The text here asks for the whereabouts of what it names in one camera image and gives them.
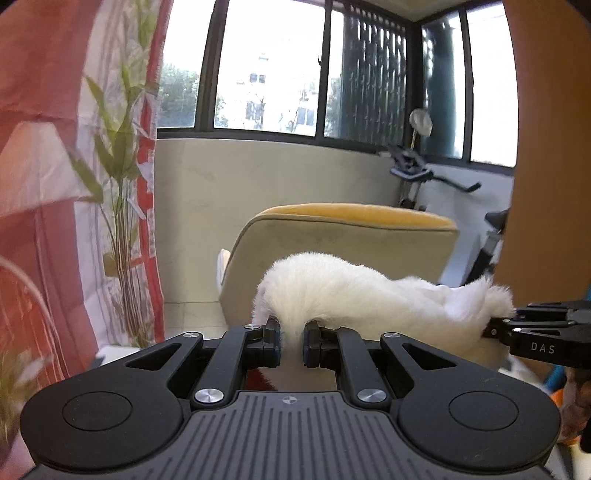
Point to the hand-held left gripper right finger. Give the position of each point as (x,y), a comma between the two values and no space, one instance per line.
(308,344)

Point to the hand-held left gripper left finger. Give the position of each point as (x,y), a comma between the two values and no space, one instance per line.
(275,342)

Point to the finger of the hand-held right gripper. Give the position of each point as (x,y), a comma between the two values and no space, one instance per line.
(498,330)

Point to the red strawberry print box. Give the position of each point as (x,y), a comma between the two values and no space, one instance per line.
(254,377)

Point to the white fluffy plush cloth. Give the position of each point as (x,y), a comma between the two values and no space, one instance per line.
(351,295)

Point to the beige upholstered chair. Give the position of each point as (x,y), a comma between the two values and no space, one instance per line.
(332,235)

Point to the brown wooden panel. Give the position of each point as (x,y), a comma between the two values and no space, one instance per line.
(549,161)

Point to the black exercise bike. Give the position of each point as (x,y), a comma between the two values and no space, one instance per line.
(407,162)

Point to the small white round lamp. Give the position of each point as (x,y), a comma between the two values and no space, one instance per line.
(421,121)

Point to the black framed window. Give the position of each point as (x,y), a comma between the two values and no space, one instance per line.
(277,69)

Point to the printed pink backdrop cloth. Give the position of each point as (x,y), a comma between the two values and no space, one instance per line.
(46,138)

